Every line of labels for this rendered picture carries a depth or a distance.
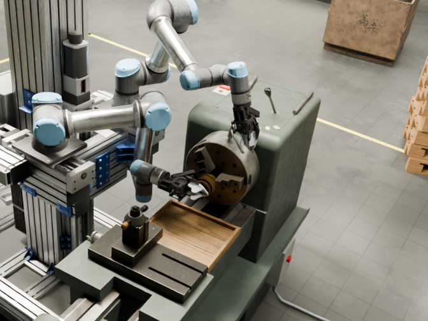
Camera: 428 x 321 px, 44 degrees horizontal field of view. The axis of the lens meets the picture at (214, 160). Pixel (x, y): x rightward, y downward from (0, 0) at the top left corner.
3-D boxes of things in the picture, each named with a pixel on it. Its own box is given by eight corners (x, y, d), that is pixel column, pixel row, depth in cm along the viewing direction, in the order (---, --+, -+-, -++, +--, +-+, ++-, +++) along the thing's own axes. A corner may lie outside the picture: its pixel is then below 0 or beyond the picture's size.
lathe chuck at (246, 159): (189, 177, 258) (202, 122, 240) (246, 206, 249) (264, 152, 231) (179, 186, 251) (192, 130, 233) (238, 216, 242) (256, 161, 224)
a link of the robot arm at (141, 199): (149, 189, 249) (149, 169, 243) (153, 204, 240) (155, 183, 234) (132, 190, 246) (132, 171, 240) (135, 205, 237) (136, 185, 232)
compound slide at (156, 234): (141, 227, 218) (142, 218, 216) (162, 237, 215) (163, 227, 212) (111, 256, 202) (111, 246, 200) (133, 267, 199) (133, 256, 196)
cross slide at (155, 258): (115, 232, 221) (116, 223, 219) (206, 274, 206) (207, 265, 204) (87, 256, 207) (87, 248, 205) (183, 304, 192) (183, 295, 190)
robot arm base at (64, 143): (23, 144, 226) (21, 123, 220) (50, 130, 237) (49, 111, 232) (48, 156, 219) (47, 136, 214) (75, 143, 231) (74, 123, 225)
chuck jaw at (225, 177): (225, 167, 237) (249, 173, 232) (225, 177, 240) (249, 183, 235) (213, 179, 229) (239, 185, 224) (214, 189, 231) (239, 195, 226)
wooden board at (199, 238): (170, 205, 250) (171, 198, 248) (239, 234, 238) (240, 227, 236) (133, 240, 227) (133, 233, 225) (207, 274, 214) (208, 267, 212)
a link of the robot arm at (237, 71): (237, 59, 207) (250, 62, 200) (241, 86, 211) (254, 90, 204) (220, 65, 203) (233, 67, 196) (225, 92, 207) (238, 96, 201)
